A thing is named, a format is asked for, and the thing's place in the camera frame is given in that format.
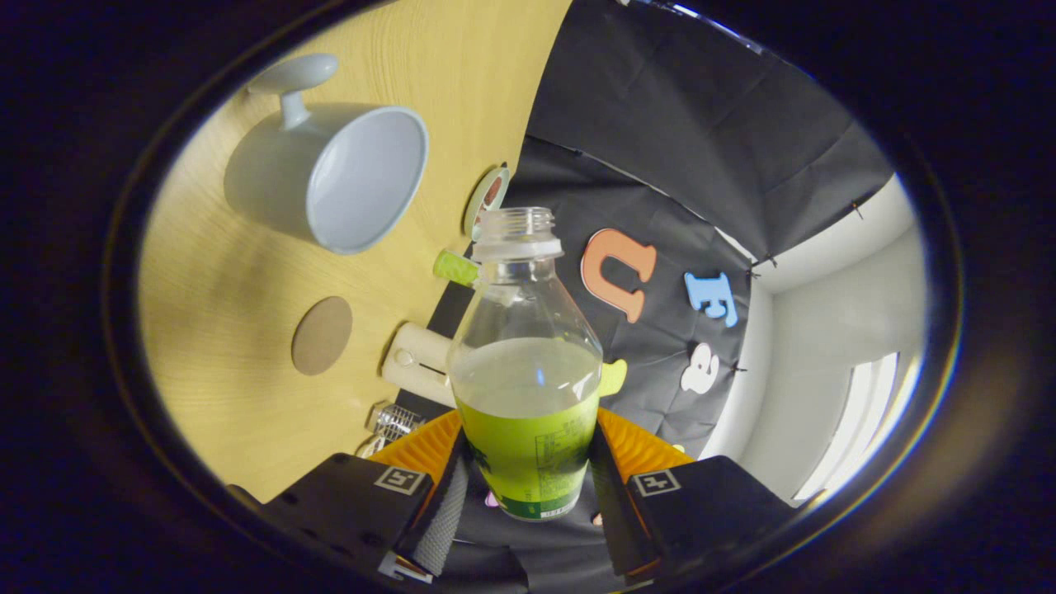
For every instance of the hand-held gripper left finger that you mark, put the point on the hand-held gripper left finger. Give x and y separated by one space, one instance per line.
346 503

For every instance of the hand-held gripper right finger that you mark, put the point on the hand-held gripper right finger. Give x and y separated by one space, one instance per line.
709 503

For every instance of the round brown coaster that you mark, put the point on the round brown coaster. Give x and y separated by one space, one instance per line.
322 337

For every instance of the green label juice bottle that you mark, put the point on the green label juice bottle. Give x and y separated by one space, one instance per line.
528 445

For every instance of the white cup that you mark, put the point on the white cup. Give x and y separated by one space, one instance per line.
272 181

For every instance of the slim green drink bottle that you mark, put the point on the slim green drink bottle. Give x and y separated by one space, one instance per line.
455 268

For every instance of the metal mesh utensil holder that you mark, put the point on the metal mesh utensil holder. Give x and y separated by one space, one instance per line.
396 421

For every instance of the white toaster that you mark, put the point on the white toaster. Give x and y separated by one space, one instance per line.
412 363

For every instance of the ceiling light panel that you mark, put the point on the ceiling light panel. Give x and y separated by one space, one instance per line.
858 421

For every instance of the wooden table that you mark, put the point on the wooden table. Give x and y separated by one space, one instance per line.
214 313

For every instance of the pale green plate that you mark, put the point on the pale green plate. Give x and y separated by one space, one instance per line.
473 216

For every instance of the brown food piece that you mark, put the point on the brown food piece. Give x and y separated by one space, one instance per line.
493 190

